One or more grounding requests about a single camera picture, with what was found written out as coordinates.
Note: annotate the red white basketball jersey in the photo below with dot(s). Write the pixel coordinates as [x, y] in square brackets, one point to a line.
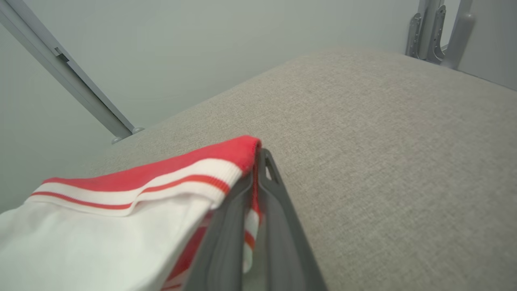
[101, 242]

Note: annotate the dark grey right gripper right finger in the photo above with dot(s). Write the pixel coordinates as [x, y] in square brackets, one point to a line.
[282, 250]

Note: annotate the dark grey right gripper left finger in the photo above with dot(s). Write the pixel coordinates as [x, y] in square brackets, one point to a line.
[220, 250]

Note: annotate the grey metal bracket stand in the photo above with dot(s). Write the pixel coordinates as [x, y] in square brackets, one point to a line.
[460, 36]

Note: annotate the grey metal partition post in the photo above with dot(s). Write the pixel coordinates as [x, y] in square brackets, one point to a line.
[80, 87]

